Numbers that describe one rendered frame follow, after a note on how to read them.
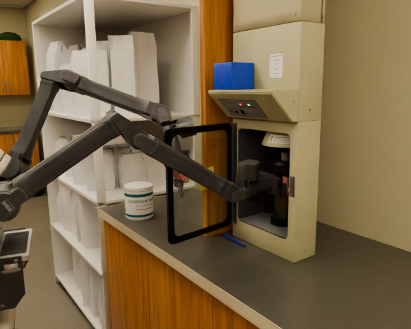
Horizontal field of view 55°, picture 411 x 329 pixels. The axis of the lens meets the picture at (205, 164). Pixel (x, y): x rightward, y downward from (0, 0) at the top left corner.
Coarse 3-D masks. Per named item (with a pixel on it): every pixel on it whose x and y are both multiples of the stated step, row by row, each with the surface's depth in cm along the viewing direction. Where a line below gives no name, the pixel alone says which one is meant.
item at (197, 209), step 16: (176, 144) 132; (192, 144) 136; (208, 144) 141; (224, 144) 147; (208, 160) 142; (224, 160) 148; (176, 176) 133; (224, 176) 149; (176, 192) 134; (192, 192) 139; (208, 192) 144; (176, 208) 135; (192, 208) 140; (208, 208) 146; (224, 208) 152; (176, 224) 136; (192, 224) 141; (208, 224) 147
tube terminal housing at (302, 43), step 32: (256, 32) 133; (288, 32) 122; (320, 32) 123; (256, 64) 135; (288, 64) 124; (320, 64) 126; (320, 96) 128; (256, 128) 139; (288, 128) 127; (288, 224) 132; (288, 256) 134
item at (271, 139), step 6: (270, 132) 139; (264, 138) 141; (270, 138) 137; (276, 138) 136; (282, 138) 135; (288, 138) 134; (264, 144) 139; (270, 144) 137; (276, 144) 135; (282, 144) 134; (288, 144) 134
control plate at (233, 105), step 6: (222, 102) 140; (228, 102) 137; (234, 102) 134; (240, 102) 132; (246, 102) 129; (252, 102) 127; (228, 108) 141; (234, 108) 138; (240, 108) 135; (246, 108) 133; (252, 108) 130; (258, 108) 128; (234, 114) 142; (240, 114) 139; (246, 114) 136; (252, 114) 133; (258, 114) 131; (264, 114) 128
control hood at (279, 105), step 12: (216, 96) 139; (228, 96) 133; (240, 96) 128; (252, 96) 123; (264, 96) 119; (276, 96) 116; (288, 96) 120; (264, 108) 125; (276, 108) 121; (288, 108) 120; (276, 120) 127; (288, 120) 122
